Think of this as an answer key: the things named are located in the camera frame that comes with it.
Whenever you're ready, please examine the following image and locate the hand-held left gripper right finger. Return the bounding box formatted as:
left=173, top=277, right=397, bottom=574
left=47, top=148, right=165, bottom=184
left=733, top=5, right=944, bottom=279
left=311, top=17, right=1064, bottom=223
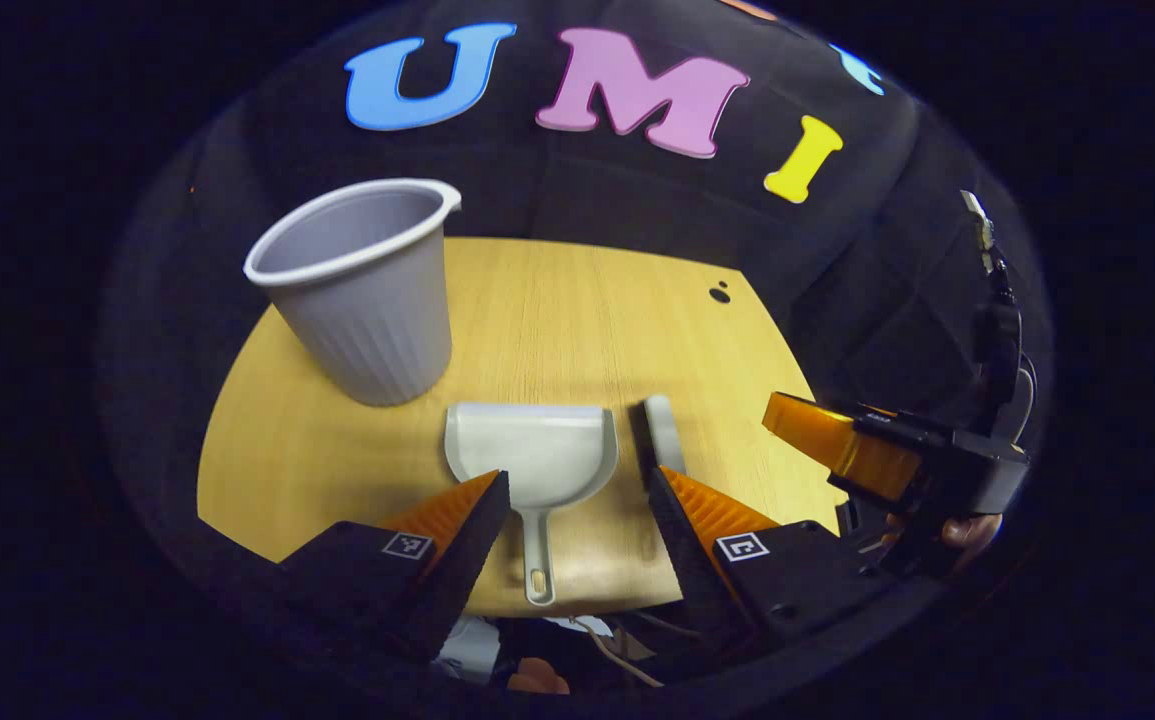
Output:
left=647, top=465, right=903, bottom=651

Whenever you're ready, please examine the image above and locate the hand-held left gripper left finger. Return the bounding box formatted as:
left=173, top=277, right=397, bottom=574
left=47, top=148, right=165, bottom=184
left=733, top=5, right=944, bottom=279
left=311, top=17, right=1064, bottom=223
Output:
left=280, top=470, right=512, bottom=663

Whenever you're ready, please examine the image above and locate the white plastic dustpan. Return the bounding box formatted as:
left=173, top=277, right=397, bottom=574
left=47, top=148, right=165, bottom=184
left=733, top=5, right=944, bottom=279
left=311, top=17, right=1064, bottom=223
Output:
left=444, top=402, right=620, bottom=608

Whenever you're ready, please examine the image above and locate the small white broom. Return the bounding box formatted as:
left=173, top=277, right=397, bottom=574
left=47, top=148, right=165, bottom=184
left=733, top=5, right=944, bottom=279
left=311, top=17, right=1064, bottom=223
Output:
left=634, top=394, right=688, bottom=481

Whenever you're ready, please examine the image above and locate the grey ribbed garbage bin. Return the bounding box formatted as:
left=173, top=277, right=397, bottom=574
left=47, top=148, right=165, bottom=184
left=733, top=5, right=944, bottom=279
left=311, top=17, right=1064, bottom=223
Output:
left=243, top=178, right=463, bottom=408

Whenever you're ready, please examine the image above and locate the grey object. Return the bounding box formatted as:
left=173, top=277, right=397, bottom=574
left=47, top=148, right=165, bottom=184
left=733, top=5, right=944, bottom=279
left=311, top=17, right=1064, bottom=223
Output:
left=434, top=615, right=510, bottom=686

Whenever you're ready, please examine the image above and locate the white cable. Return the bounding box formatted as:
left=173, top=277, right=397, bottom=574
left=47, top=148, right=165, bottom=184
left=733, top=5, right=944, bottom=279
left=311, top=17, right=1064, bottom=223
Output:
left=572, top=612, right=666, bottom=689

